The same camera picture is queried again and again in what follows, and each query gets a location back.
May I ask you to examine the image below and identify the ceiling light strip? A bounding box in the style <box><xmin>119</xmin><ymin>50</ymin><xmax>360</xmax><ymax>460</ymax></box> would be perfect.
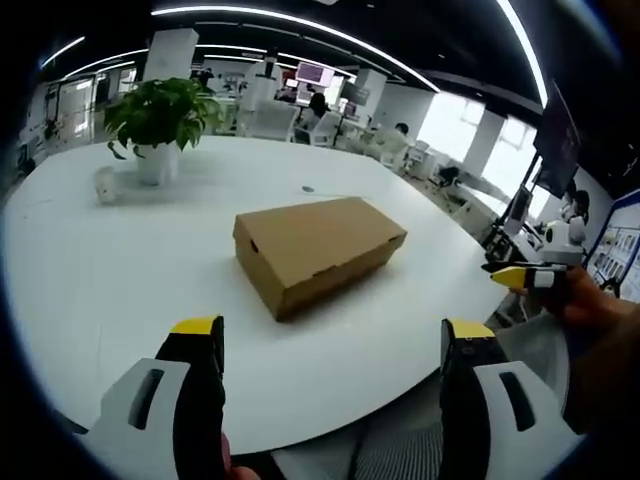
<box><xmin>149</xmin><ymin>4</ymin><xmax>442</xmax><ymax>94</ymax></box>
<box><xmin>496</xmin><ymin>0</ymin><xmax>550</xmax><ymax>109</ymax></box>

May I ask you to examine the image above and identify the brown cardboard shoe box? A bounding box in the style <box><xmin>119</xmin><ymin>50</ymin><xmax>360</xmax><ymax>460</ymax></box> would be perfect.
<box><xmin>232</xmin><ymin>196</ymin><xmax>409</xmax><ymax>323</ymax></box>

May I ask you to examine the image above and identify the white office chair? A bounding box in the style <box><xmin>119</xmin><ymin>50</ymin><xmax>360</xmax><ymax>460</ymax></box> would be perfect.
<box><xmin>249</xmin><ymin>99</ymin><xmax>299</xmax><ymax>144</ymax></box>
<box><xmin>295</xmin><ymin>110</ymin><xmax>342</xmax><ymax>147</ymax></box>

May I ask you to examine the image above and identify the person's right hand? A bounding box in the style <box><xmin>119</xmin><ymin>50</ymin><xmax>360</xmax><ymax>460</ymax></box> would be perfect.
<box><xmin>541</xmin><ymin>264</ymin><xmax>640</xmax><ymax>331</ymax></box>

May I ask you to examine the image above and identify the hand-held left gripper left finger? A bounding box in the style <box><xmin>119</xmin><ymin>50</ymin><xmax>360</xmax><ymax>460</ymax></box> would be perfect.
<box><xmin>85</xmin><ymin>314</ymin><xmax>229</xmax><ymax>480</ymax></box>

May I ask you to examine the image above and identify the large dark screen on stand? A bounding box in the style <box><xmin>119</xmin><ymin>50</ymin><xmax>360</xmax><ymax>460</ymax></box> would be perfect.
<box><xmin>499</xmin><ymin>78</ymin><xmax>584</xmax><ymax>236</ymax></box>

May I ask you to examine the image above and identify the pink lit monitor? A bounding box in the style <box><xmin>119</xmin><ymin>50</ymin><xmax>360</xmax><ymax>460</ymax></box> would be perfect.
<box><xmin>295</xmin><ymin>61</ymin><xmax>334</xmax><ymax>86</ymax></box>

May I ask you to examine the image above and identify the person's left hand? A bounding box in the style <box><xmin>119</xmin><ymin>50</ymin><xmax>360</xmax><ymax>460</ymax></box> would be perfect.
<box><xmin>219</xmin><ymin>431</ymin><xmax>264</xmax><ymax>480</ymax></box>

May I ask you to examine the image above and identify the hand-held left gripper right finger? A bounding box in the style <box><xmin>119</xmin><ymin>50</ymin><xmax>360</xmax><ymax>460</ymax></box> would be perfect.
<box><xmin>438</xmin><ymin>318</ymin><xmax>587</xmax><ymax>480</ymax></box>

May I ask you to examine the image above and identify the potted green plant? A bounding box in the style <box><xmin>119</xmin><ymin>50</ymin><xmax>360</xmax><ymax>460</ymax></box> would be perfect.
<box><xmin>103</xmin><ymin>76</ymin><xmax>224</xmax><ymax>187</ymax></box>

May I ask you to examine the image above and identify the blue framed picture board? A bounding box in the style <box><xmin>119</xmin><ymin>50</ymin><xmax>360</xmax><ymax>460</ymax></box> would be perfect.
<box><xmin>583</xmin><ymin>188</ymin><xmax>640</xmax><ymax>299</ymax></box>

